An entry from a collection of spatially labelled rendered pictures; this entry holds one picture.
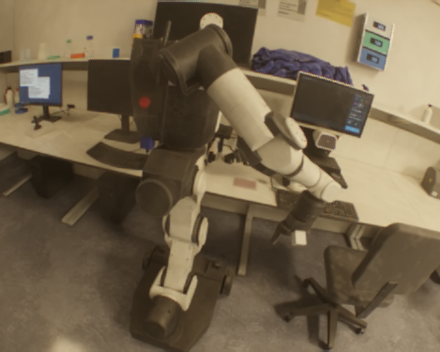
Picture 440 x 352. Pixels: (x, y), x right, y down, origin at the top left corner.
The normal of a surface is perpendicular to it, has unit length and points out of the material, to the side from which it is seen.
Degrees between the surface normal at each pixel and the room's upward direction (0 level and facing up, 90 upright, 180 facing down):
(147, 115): 79
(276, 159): 90
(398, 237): 90
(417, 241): 90
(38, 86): 86
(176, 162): 34
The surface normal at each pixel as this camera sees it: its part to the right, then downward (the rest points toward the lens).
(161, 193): -0.19, 0.29
